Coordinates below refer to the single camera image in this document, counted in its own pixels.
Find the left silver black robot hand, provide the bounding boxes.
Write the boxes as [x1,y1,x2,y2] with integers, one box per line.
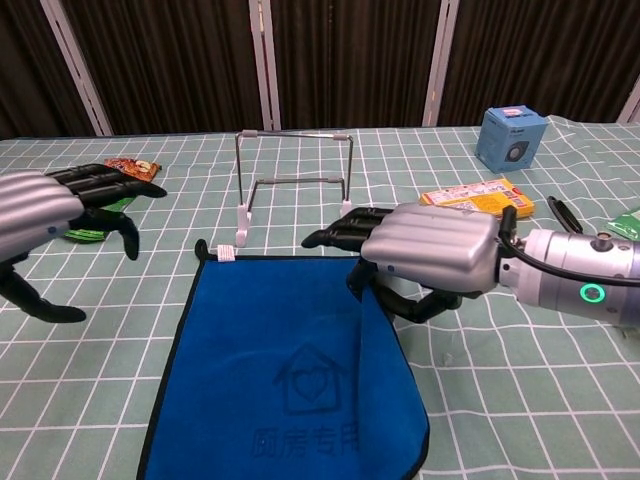
[0,163,169,324]

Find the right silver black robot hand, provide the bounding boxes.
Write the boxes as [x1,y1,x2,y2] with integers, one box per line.
[301,202,503,324]

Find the blue kitchen towel black trim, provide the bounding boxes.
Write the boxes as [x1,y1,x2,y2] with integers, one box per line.
[135,238,431,480]

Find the yellow flat carton box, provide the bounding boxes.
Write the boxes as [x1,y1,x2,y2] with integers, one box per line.
[418,177,536,220]

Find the green snack bag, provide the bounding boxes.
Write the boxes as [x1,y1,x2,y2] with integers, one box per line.
[62,157,163,245]

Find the light blue cube box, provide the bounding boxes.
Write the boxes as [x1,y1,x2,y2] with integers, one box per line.
[474,103,549,175]

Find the dark brown curtain panel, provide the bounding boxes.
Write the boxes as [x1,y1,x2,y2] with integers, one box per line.
[269,0,445,131]
[59,0,265,137]
[439,0,640,126]
[0,0,97,140]

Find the green white checked tablecloth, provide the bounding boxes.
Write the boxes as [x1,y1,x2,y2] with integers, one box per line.
[0,115,640,480]

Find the green foil packet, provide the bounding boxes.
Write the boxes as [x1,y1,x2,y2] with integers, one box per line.
[603,205,640,245]

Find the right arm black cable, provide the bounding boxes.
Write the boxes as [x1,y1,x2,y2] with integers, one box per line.
[499,205,640,289]

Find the metal spoon black handle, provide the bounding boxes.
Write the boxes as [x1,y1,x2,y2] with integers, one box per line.
[545,194,585,235]

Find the white partition post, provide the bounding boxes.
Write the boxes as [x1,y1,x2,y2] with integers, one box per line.
[615,82,640,124]
[421,0,461,127]
[38,0,115,137]
[248,0,282,132]

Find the metal wire rack white feet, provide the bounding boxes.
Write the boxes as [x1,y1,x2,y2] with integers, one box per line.
[233,128,355,248]

